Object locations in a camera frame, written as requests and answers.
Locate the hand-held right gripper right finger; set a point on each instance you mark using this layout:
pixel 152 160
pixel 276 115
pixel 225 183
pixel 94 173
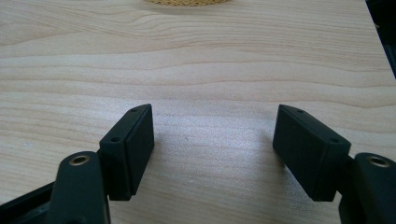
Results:
pixel 308 149

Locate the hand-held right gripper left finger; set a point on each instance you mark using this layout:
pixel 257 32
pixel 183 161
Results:
pixel 127 152

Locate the yellow woven basket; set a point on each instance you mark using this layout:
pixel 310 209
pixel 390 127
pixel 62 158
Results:
pixel 186 2

